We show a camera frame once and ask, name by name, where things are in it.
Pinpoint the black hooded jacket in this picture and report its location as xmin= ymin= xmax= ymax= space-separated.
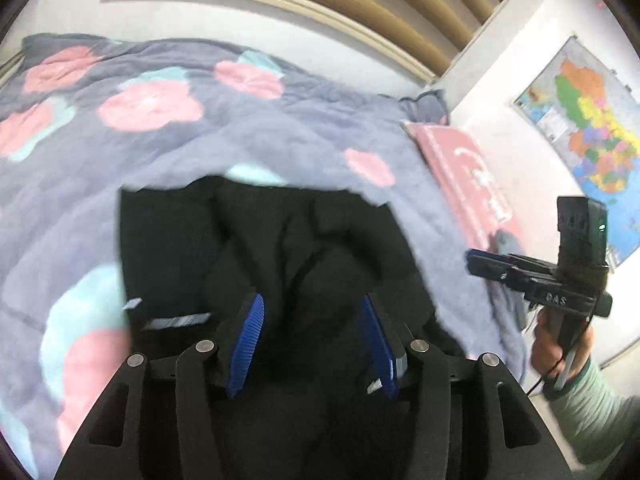
xmin=119 ymin=177 xmax=462 ymax=479

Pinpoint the green sleeved right forearm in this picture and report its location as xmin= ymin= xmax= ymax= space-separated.
xmin=544 ymin=359 xmax=639 ymax=465

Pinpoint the person right hand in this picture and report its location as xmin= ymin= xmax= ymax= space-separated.
xmin=530 ymin=307 xmax=594 ymax=402

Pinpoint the pink pillow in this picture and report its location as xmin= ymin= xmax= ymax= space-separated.
xmin=404 ymin=122 xmax=524 ymax=250

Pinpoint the grey blue pillow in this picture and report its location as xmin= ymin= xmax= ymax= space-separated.
xmin=398 ymin=89 xmax=450 ymax=126

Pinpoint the grey floral bed blanket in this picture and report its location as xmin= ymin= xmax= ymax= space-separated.
xmin=1 ymin=34 xmax=527 ymax=479

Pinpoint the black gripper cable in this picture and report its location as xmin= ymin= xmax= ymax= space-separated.
xmin=522 ymin=303 xmax=599 ymax=396

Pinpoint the colourful wall map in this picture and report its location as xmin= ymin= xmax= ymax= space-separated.
xmin=512 ymin=36 xmax=639 ymax=269

